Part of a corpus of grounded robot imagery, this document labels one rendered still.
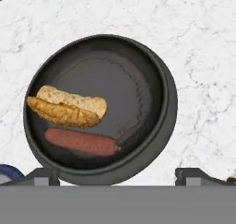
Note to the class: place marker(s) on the dark grey bowl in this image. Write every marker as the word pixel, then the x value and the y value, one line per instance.
pixel 123 80

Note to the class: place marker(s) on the golden brown bun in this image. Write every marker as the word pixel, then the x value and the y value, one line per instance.
pixel 67 108

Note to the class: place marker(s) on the reddish brown sausage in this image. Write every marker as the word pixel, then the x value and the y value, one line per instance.
pixel 83 142

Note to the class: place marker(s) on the blue rimmed plate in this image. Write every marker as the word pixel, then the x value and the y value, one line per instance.
pixel 9 172

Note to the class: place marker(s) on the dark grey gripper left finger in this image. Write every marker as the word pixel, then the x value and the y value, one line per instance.
pixel 43 177

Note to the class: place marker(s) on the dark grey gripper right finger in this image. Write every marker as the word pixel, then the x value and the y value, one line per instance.
pixel 190 177

